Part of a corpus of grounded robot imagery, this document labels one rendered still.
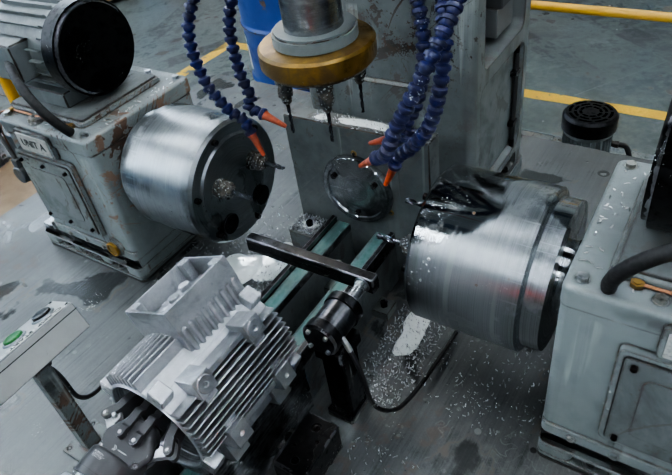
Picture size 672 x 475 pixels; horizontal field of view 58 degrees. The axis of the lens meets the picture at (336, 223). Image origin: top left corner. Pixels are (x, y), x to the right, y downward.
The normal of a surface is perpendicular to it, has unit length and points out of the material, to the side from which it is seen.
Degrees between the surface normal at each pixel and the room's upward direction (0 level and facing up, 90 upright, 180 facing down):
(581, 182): 0
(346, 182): 90
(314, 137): 90
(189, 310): 67
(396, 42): 90
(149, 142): 36
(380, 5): 90
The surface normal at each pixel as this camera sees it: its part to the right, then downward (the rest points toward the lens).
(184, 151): -0.39, -0.34
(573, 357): -0.53, 0.58
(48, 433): -0.13, -0.76
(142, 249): 0.84, 0.25
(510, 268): -0.49, -0.03
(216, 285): 0.73, -0.07
